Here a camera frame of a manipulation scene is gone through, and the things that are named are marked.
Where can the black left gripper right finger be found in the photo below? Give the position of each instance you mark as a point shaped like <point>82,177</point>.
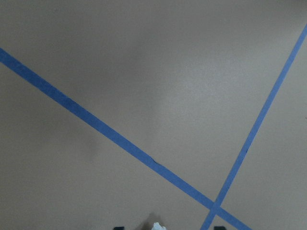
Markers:
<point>218,228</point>

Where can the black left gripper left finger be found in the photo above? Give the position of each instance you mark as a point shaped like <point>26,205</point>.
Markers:
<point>119,228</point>

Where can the pink and grey towel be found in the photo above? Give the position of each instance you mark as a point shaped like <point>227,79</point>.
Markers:
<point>157,226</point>

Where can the blue tape grid lines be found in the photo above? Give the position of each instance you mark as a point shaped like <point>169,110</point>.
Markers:
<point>214,207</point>

